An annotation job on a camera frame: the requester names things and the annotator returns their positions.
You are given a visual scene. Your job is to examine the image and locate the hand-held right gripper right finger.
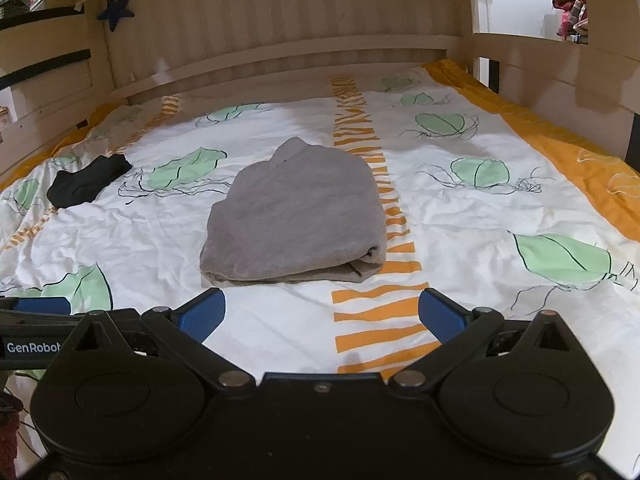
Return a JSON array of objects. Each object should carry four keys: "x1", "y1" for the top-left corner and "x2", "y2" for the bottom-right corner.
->
[{"x1": 389, "y1": 288, "x2": 577, "y2": 391}]

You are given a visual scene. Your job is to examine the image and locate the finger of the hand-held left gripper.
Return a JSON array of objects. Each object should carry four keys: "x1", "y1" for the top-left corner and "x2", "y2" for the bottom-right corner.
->
[{"x1": 0, "y1": 296, "x2": 72, "y2": 315}]

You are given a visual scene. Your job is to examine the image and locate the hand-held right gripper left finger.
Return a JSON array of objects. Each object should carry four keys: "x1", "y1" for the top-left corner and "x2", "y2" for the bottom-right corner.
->
[{"x1": 59, "y1": 288, "x2": 257, "y2": 391}]

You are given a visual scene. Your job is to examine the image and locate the grey knit hoodie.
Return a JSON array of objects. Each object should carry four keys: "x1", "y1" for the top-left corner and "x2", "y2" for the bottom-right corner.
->
[{"x1": 199, "y1": 137, "x2": 388, "y2": 289}]

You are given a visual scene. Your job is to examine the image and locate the pile of colourful clothes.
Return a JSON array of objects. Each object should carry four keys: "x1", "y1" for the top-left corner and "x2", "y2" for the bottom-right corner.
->
[{"x1": 552, "y1": 0, "x2": 590, "y2": 46}]

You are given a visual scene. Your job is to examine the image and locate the red fuzzy cloth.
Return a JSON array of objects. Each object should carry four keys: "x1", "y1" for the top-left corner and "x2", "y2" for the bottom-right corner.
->
[{"x1": 0, "y1": 392, "x2": 24, "y2": 479}]

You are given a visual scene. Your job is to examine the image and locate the white leaf-print duvet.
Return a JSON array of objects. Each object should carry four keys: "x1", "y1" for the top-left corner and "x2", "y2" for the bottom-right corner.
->
[{"x1": 0, "y1": 66, "x2": 640, "y2": 441}]

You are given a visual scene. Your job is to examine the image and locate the black cloth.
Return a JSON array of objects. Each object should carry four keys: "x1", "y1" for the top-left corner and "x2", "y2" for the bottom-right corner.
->
[{"x1": 47, "y1": 154, "x2": 134, "y2": 208}]

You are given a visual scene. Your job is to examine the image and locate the blue star ornament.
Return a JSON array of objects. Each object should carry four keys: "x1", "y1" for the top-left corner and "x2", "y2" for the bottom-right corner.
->
[{"x1": 97, "y1": 0, "x2": 136, "y2": 33}]

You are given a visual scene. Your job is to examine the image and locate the wooden bed frame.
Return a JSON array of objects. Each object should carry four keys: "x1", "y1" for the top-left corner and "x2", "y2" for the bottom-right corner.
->
[{"x1": 0, "y1": 0, "x2": 640, "y2": 181}]

